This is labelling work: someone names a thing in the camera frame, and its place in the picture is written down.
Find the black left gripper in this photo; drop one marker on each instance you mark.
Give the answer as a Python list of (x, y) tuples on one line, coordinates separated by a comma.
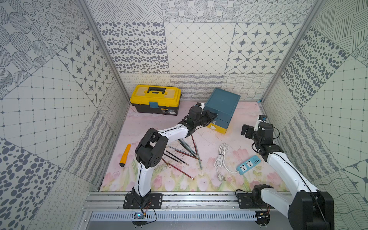
[(205, 118)]

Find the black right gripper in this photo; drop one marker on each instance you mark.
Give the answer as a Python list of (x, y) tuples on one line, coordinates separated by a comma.
[(250, 130)]

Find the red black striped pencil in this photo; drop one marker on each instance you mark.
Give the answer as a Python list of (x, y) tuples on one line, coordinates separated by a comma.
[(195, 147)]

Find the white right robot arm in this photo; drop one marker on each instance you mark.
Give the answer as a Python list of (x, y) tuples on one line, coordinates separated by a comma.
[(307, 208)]

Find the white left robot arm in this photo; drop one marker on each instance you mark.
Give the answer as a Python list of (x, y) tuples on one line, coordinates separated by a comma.
[(150, 150)]

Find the yellow bottom drawer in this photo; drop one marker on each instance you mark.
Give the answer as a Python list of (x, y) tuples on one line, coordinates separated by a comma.
[(219, 129)]

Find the teal drawer cabinet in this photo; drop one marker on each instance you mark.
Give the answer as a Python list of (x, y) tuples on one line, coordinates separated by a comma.
[(224, 104)]

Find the black pencil plain end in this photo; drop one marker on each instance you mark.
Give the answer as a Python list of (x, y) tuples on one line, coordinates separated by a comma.
[(184, 146)]

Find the green striped pencil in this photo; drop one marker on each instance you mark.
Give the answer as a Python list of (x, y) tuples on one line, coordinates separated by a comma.
[(186, 145)]

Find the yellow black plastic toolbox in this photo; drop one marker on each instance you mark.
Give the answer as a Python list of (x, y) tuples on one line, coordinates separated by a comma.
[(156, 99)]

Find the teal power strip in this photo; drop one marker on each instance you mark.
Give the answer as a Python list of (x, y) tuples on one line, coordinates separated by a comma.
[(248, 165)]

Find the black pencil gold end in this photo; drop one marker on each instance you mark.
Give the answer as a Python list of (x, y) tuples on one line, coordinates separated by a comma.
[(177, 158)]

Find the black pencil left pair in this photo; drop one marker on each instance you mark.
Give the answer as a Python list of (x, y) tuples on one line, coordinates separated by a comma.
[(172, 158)]

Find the green pencil vertical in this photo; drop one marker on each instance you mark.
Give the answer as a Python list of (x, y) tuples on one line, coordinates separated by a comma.
[(199, 160)]

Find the orange utility knife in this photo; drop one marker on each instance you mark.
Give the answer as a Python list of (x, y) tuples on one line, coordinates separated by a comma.
[(123, 159)]

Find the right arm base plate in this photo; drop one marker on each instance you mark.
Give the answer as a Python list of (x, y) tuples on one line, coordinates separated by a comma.
[(253, 200)]

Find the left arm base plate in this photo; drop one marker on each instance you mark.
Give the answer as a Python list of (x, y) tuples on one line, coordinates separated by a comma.
[(134, 201)]

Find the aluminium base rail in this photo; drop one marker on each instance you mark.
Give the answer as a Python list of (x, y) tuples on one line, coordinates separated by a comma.
[(174, 206)]

